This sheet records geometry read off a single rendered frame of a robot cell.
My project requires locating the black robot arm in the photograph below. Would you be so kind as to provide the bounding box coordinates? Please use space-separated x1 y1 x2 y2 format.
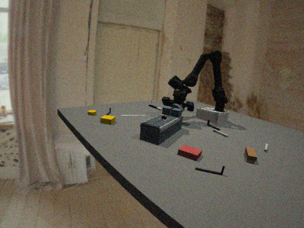
168 51 228 112

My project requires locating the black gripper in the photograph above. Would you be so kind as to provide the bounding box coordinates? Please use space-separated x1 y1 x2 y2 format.
162 96 195 111

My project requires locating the red rectangular block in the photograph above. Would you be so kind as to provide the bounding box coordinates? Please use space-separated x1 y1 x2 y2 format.
178 145 202 161

